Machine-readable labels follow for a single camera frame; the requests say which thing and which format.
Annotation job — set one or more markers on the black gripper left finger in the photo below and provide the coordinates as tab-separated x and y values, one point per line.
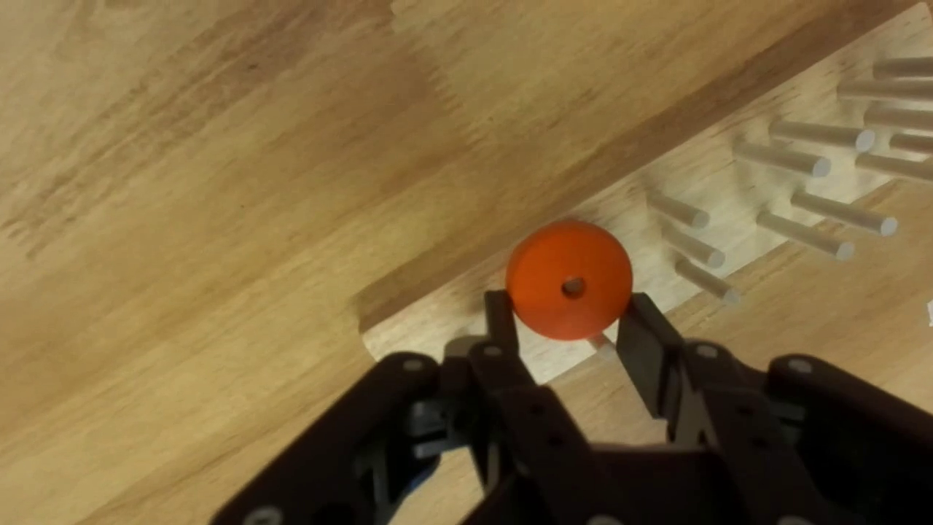
525	417

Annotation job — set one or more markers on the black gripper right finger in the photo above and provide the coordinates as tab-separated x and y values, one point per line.
759	426

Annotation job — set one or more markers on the wooden peg board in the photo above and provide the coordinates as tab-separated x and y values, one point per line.
621	218

